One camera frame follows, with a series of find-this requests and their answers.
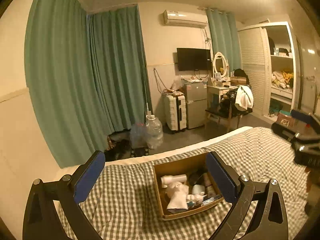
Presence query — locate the white dressing table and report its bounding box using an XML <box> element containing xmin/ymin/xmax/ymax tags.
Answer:
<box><xmin>207</xmin><ymin>85</ymin><xmax>237</xmax><ymax>109</ymax></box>

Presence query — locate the white oval vanity mirror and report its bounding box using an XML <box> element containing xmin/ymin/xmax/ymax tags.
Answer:
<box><xmin>213</xmin><ymin>51</ymin><xmax>229</xmax><ymax>78</ymax></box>

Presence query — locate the checkered bed quilt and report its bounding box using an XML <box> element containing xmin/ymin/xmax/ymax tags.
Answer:
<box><xmin>80</xmin><ymin>127</ymin><xmax>307</xmax><ymax>239</ymax></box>

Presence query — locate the white wardrobe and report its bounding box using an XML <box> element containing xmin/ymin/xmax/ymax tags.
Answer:
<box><xmin>238</xmin><ymin>22</ymin><xmax>300</xmax><ymax>123</ymax></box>

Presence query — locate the white air conditioner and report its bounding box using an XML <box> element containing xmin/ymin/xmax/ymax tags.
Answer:
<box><xmin>163</xmin><ymin>10</ymin><xmax>208</xmax><ymax>28</ymax></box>

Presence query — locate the white knit sock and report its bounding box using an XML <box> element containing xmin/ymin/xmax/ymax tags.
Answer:
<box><xmin>165</xmin><ymin>182</ymin><xmax>189</xmax><ymax>213</ymax></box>

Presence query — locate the white suitcase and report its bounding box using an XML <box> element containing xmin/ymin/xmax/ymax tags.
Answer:
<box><xmin>163</xmin><ymin>94</ymin><xmax>187</xmax><ymax>131</ymax></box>

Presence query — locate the green curtain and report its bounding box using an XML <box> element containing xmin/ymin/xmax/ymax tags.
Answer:
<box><xmin>206</xmin><ymin>9</ymin><xmax>242</xmax><ymax>71</ymax></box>
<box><xmin>24</xmin><ymin>0</ymin><xmax>151</xmax><ymax>168</ymax></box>

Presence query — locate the wooden chair with clothes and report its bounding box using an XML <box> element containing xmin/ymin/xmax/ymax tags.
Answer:
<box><xmin>204</xmin><ymin>69</ymin><xmax>254</xmax><ymax>132</ymax></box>

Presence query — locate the large clear water bottle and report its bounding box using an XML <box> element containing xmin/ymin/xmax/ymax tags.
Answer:
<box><xmin>145</xmin><ymin>115</ymin><xmax>163</xmax><ymax>150</ymax></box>

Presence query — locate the brown cardboard box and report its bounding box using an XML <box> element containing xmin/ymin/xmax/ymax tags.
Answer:
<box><xmin>153</xmin><ymin>153</ymin><xmax>223</xmax><ymax>220</ymax></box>

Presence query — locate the black wall television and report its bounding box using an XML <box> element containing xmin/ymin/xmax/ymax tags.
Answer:
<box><xmin>177</xmin><ymin>48</ymin><xmax>211</xmax><ymax>71</ymax></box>

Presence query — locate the small grey fridge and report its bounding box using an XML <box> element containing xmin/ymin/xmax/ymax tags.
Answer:
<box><xmin>182</xmin><ymin>80</ymin><xmax>207</xmax><ymax>129</ymax></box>

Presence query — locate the white cylindrical bottle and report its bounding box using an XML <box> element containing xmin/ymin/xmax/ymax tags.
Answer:
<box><xmin>161</xmin><ymin>174</ymin><xmax>187</xmax><ymax>188</ymax></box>

